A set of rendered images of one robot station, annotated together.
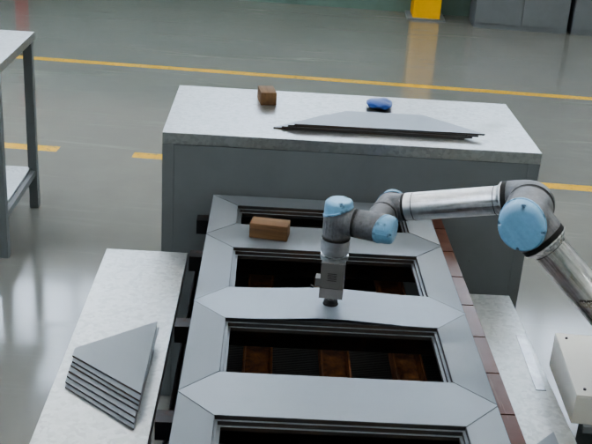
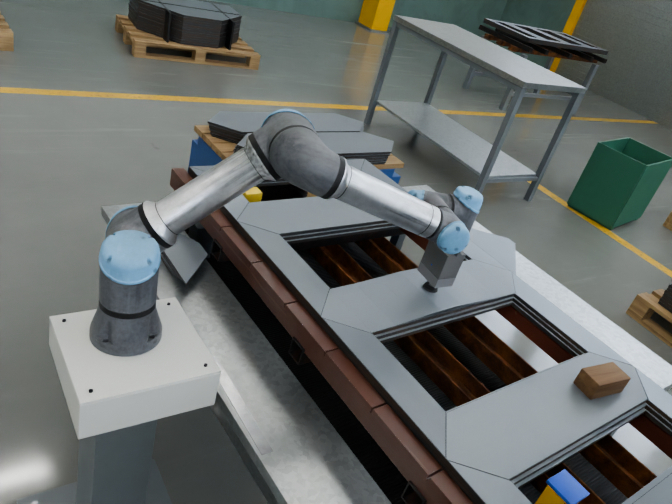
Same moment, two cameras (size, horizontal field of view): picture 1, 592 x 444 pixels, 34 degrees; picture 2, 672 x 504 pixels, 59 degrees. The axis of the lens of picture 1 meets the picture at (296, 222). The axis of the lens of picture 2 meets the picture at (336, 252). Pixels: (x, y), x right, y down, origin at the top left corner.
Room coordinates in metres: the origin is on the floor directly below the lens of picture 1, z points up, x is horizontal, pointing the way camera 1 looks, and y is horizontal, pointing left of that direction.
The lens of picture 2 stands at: (3.22, -1.26, 1.71)
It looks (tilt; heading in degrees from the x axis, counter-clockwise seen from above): 30 degrees down; 138
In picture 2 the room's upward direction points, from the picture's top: 17 degrees clockwise
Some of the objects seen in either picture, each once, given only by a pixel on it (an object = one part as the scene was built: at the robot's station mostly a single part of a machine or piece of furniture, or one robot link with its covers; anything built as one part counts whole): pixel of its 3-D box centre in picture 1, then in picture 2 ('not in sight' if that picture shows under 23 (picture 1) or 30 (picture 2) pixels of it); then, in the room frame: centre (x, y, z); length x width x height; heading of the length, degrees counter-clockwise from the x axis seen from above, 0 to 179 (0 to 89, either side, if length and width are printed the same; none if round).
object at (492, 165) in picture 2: not in sight; (462, 107); (-0.01, 2.51, 0.47); 1.50 x 0.70 x 0.95; 179
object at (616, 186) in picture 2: not in sight; (617, 181); (0.98, 3.48, 0.29); 0.61 x 0.46 x 0.57; 99
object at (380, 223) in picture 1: (376, 224); (429, 209); (2.34, -0.21, 1.11); 0.11 x 0.11 x 0.08; 70
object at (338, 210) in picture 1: (338, 218); (461, 210); (2.36, -0.11, 1.11); 0.09 x 0.08 x 0.11; 70
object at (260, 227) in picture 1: (270, 228); (601, 380); (2.81, 0.08, 0.87); 0.12 x 0.06 x 0.05; 83
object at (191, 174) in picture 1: (340, 283); not in sight; (3.19, -0.18, 0.50); 1.30 x 0.04 x 1.01; 92
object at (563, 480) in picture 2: not in sight; (566, 489); (2.98, -0.30, 0.88); 0.06 x 0.06 x 0.02; 2
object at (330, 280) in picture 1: (329, 271); (445, 260); (2.36, -0.10, 0.95); 0.10 x 0.09 x 0.16; 85
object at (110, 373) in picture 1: (109, 369); (483, 241); (2.09, 0.44, 0.77); 0.45 x 0.20 x 0.04; 2
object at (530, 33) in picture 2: not in sight; (533, 69); (-1.56, 5.33, 0.42); 1.66 x 0.84 x 0.85; 89
